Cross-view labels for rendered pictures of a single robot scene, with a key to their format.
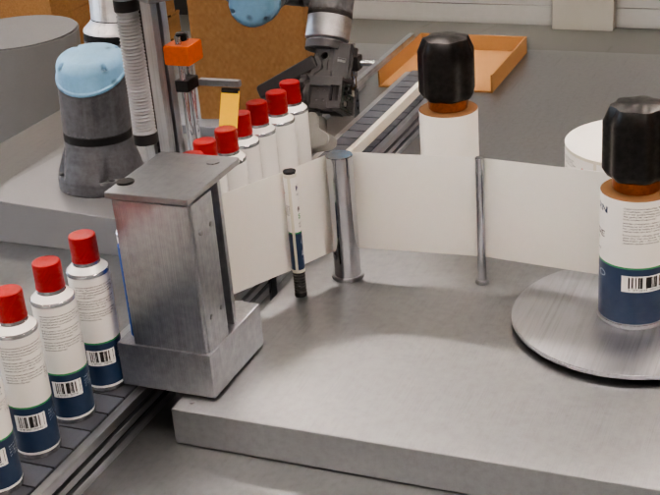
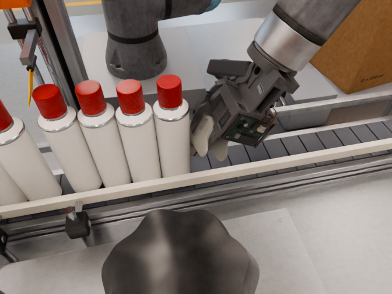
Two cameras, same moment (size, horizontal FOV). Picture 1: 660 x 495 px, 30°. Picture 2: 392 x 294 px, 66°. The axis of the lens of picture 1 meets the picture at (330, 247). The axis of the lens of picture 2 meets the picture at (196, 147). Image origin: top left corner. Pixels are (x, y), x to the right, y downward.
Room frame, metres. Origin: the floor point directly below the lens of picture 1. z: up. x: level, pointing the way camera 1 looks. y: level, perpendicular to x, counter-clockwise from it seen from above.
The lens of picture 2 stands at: (1.73, -0.24, 1.32)
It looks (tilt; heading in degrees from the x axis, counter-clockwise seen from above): 48 degrees down; 53
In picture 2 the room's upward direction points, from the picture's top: straight up
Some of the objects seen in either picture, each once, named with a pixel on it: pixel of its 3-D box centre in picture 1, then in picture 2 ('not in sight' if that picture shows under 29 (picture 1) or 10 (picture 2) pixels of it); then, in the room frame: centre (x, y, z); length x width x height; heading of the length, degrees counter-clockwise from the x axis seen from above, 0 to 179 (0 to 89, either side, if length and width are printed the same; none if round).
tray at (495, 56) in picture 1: (454, 61); not in sight; (2.70, -0.32, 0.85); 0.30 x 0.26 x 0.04; 156
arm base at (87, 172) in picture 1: (100, 155); (135, 44); (2.01, 0.38, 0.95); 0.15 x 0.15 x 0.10
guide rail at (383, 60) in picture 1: (314, 119); (269, 114); (2.07, 0.01, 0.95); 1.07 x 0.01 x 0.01; 156
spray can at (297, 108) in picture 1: (295, 141); (173, 135); (1.89, 0.04, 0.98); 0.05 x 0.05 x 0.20
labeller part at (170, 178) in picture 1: (173, 176); not in sight; (1.37, 0.18, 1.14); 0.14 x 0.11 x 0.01; 156
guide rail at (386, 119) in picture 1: (355, 148); (279, 163); (2.04, -0.06, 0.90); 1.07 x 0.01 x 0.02; 156
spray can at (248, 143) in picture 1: (246, 176); (70, 145); (1.76, 0.12, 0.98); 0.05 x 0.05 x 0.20
